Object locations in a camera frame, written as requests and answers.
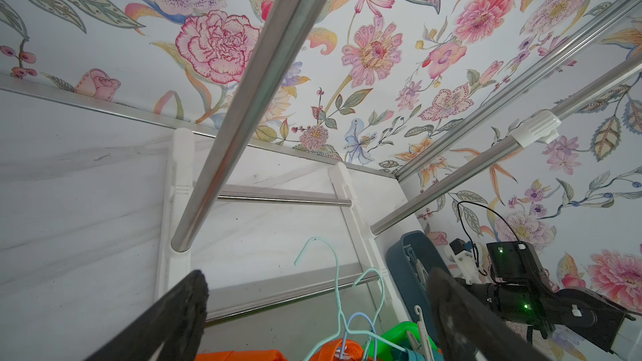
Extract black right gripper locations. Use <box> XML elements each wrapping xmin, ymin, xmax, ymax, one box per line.
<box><xmin>466</xmin><ymin>283</ymin><xmax>538</xmax><ymax>325</ymax></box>

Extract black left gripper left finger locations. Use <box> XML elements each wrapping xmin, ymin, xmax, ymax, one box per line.
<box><xmin>88</xmin><ymin>270</ymin><xmax>209</xmax><ymax>360</ymax></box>

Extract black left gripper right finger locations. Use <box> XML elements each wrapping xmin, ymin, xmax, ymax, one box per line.
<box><xmin>427</xmin><ymin>268</ymin><xmax>547</xmax><ymax>361</ymax></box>

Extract mint green wire hanger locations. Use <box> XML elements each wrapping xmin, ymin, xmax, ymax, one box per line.
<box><xmin>293</xmin><ymin>236</ymin><xmax>407</xmax><ymax>361</ymax></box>

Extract orange garment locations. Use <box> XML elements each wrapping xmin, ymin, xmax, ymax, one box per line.
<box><xmin>195</xmin><ymin>339</ymin><xmax>372</xmax><ymax>361</ymax></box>

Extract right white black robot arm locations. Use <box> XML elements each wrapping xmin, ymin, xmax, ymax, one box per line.
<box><xmin>452</xmin><ymin>210</ymin><xmax>641</xmax><ymax>360</ymax></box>

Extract bright green plastic tray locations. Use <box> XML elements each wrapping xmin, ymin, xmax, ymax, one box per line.
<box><xmin>376</xmin><ymin>321</ymin><xmax>444</xmax><ymax>361</ymax></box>

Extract dark teal clothespin bin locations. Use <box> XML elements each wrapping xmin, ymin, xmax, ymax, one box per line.
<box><xmin>386</xmin><ymin>231</ymin><xmax>450</xmax><ymax>340</ymax></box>

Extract metal clothes rack white joints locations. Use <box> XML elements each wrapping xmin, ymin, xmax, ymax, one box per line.
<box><xmin>155</xmin><ymin>0</ymin><xmax>641</xmax><ymax>297</ymax></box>

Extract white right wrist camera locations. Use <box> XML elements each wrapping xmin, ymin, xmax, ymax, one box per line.
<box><xmin>444</xmin><ymin>238</ymin><xmax>488</xmax><ymax>285</ymax></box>

